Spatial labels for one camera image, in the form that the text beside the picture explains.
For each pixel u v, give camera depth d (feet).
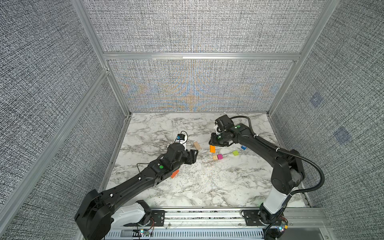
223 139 2.40
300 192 1.63
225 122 2.26
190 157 2.22
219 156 3.13
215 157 3.10
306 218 2.46
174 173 2.94
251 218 2.40
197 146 3.27
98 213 1.27
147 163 1.90
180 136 2.25
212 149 3.16
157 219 2.43
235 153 3.18
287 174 1.49
